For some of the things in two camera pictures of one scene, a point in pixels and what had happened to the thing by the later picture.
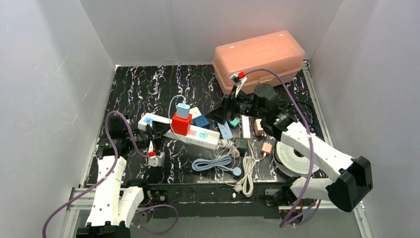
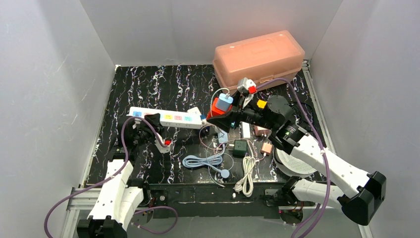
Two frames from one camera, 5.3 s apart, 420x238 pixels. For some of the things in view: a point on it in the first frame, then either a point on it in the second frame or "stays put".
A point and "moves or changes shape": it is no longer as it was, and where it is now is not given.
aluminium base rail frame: (77, 196) stays put
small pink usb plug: (267, 148) stays put
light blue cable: (200, 164) -> (192, 161)
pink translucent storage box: (280, 51) stays put
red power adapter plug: (181, 126) moves or changes shape
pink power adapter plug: (258, 129) stays put
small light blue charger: (183, 110) moves or changes shape
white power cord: (246, 183) stays put
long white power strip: (198, 135) -> (192, 119)
